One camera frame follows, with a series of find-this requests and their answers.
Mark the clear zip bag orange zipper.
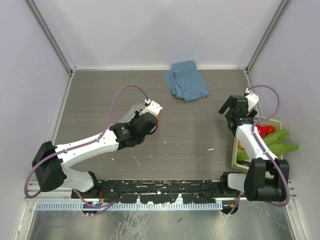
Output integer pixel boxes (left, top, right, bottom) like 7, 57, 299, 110
122, 102, 163, 126

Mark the dark brown food item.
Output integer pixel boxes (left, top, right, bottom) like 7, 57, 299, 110
236, 160, 251, 167

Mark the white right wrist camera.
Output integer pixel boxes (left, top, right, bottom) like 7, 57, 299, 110
244, 88, 259, 112

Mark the red tomato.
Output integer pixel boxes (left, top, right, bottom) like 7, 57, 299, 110
263, 125, 276, 136

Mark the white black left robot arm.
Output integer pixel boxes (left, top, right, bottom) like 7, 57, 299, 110
31, 110, 159, 198

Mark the blue folded cloth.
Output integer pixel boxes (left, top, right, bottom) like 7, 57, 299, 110
162, 60, 210, 102

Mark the grey slotted cable duct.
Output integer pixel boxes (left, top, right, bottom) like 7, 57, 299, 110
35, 200, 223, 211

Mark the red apple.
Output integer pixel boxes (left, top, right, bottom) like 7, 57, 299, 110
256, 125, 267, 138

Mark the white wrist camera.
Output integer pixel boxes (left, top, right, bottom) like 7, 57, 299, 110
139, 99, 163, 117
244, 88, 259, 112

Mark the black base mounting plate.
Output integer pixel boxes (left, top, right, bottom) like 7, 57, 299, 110
79, 179, 238, 204

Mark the orange peach fruit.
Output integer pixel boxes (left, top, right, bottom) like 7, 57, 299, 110
237, 141, 245, 150

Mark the green leafy vegetable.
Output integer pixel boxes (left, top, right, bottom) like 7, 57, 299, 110
236, 129, 299, 161

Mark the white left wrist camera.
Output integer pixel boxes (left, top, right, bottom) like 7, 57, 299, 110
139, 99, 163, 117

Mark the pale green plastic basket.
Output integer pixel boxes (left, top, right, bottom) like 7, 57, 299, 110
230, 115, 283, 173

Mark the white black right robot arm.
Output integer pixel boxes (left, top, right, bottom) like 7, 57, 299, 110
218, 94, 290, 206

